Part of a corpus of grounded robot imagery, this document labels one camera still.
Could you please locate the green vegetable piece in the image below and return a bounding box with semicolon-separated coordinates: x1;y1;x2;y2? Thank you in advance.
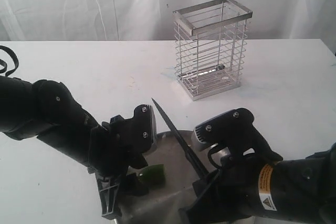
138;164;165;187

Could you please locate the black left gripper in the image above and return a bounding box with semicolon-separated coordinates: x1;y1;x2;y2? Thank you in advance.
88;115;149;220

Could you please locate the white backdrop curtain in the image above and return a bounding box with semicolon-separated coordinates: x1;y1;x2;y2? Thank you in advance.
1;0;335;47

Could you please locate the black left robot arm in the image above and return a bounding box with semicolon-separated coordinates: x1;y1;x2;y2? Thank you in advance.
1;76;155;219

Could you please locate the black handled knife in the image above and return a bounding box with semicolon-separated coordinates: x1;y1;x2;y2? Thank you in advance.
152;98;209;179

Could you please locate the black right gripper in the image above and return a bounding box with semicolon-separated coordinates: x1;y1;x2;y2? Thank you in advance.
179;132;282;223

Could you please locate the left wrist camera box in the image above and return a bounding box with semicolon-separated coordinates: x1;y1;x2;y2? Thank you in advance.
121;104;157;155

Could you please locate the round steel plate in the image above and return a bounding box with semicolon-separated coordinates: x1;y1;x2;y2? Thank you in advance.
115;129;253;224

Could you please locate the wire metal utensil rack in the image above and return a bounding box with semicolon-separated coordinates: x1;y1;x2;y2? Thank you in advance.
173;0;253;101

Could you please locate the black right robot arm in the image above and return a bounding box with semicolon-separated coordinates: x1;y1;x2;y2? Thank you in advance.
177;128;335;223

